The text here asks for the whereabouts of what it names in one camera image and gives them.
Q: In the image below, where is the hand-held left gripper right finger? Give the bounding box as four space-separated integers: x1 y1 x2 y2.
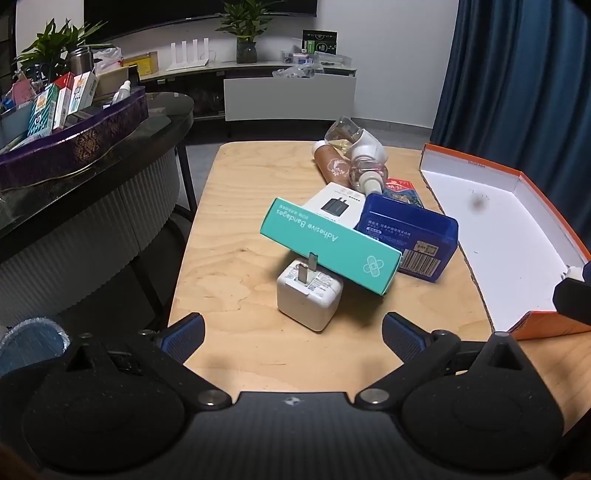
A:
355 312 527 411

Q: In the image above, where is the white television cabinet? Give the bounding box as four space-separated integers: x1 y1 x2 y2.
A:
139 60 358 139

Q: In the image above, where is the yellow box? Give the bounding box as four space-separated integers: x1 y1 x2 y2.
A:
122 51 159 77

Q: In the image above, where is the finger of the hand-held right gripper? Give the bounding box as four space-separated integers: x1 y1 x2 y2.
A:
553 262 591 328

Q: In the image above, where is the dark round side table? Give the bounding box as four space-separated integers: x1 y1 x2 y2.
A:
0 92 197 328

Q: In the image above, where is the red blue playing card box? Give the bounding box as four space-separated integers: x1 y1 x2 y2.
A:
382 178 424 208

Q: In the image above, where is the tan cardboard box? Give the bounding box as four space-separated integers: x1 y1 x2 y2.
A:
95 67 130 95

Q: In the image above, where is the blue textured object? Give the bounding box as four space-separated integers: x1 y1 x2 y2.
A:
0 318 71 377

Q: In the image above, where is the blue plastic box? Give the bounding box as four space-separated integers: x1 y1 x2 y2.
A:
355 192 460 283

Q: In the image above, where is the clear glass bottle white cap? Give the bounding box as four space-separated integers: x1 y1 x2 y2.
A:
348 154 389 197

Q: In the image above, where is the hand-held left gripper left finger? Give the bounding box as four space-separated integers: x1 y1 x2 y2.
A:
65 313 232 411

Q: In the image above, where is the clear plastic container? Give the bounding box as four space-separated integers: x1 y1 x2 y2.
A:
316 52 356 70

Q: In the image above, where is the purple patterned tray box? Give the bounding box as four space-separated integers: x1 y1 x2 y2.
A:
0 85 149 192

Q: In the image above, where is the leafy green plant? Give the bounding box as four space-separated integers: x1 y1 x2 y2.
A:
11 18 114 84

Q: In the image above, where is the white router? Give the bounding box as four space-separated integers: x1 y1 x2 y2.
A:
166 41 209 71

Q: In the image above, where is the clear plastic packaging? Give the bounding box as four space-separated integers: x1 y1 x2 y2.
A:
272 65 317 78

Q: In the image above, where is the black television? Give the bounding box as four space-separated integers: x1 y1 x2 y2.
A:
83 0 319 44

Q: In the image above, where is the white plastic bag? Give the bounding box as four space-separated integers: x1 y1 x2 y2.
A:
92 46 125 72

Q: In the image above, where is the white charger cube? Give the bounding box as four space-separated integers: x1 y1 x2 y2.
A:
276 253 344 332

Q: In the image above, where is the steel tumbler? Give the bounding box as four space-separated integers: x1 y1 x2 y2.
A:
69 46 95 77

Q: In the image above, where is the green black box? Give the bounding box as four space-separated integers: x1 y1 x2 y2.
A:
302 29 338 54

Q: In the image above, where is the white charger packaging box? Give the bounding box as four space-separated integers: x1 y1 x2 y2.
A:
302 181 370 232

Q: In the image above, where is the teal bandage box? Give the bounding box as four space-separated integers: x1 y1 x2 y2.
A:
260 198 402 296

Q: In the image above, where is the potted plant in glass vase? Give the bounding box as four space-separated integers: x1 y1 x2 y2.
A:
217 0 278 64

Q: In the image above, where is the white plug-in vaporizer with bottle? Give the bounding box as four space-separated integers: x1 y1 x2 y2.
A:
323 115 389 163

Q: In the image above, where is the orange cardboard box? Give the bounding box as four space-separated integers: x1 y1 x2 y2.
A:
418 143 591 341

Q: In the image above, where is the brown patterned bottle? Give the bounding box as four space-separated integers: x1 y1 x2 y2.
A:
312 140 358 188

